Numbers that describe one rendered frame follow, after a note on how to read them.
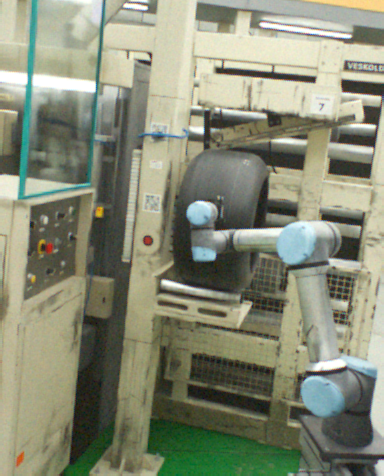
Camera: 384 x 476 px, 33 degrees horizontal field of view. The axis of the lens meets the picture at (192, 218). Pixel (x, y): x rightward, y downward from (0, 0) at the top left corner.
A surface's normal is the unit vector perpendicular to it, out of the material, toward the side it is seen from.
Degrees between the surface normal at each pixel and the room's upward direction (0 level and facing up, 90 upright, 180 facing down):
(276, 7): 90
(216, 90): 90
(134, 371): 90
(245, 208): 74
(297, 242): 83
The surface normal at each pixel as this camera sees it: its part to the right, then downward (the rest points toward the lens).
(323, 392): -0.65, 0.17
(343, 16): 0.14, 0.18
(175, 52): -0.24, 0.13
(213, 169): -0.07, -0.67
